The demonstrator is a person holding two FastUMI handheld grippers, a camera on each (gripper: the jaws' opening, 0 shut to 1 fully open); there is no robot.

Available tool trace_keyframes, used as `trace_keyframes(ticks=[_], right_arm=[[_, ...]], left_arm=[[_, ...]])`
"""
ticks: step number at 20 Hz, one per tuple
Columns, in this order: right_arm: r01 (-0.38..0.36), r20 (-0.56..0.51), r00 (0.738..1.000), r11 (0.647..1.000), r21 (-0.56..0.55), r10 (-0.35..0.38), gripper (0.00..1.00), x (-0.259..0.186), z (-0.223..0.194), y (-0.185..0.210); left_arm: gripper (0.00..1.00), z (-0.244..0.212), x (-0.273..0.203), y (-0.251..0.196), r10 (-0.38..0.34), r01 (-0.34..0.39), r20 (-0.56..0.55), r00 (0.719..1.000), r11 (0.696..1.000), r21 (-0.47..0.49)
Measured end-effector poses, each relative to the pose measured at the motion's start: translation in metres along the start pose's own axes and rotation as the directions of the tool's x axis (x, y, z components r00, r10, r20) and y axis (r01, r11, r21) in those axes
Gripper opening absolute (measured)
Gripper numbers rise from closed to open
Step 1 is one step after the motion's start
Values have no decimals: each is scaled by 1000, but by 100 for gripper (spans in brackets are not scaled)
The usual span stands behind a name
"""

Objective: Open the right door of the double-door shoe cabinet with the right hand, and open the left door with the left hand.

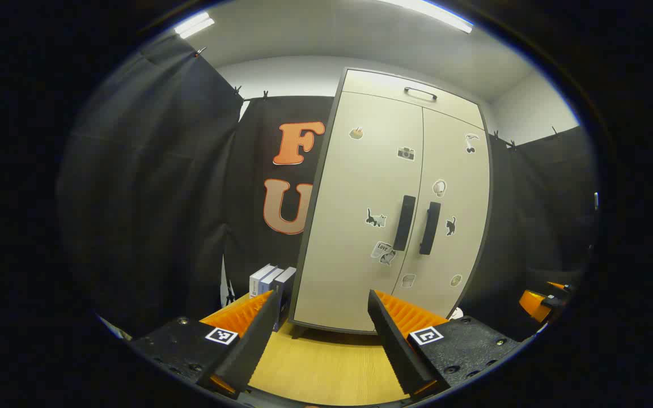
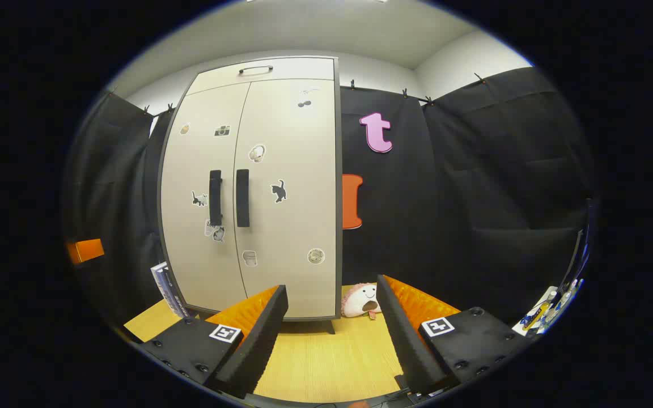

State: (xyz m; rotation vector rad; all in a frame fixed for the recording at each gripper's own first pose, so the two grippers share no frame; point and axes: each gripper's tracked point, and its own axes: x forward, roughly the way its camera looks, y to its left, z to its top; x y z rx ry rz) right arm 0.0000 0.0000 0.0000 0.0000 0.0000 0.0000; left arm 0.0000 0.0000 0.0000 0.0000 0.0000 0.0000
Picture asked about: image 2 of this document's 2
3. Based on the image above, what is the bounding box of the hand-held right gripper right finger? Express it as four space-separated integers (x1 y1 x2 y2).
376 274 527 396

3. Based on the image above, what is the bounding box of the beige cabinet drawer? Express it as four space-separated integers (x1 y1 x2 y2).
186 57 336 96

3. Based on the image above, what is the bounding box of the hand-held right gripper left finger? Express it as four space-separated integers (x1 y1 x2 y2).
141 284 289 399

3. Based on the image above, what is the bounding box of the white pink plush toy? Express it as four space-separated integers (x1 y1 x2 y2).
341 283 383 319

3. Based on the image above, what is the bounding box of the grey-blue book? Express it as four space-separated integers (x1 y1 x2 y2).
156 262 192 318

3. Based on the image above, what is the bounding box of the white book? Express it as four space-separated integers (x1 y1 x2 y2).
151 263 175 315

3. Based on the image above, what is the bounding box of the black backdrop cloth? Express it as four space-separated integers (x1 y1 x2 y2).
63 67 599 335

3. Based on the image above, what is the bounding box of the beige cabinet door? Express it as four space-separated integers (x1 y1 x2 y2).
158 81 251 313
233 78 340 319

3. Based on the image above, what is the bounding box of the beige double-door shoe cabinet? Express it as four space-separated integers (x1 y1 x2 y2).
156 56 343 335

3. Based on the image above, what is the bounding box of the pile of colourful small items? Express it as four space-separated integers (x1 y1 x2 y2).
522 278 583 334

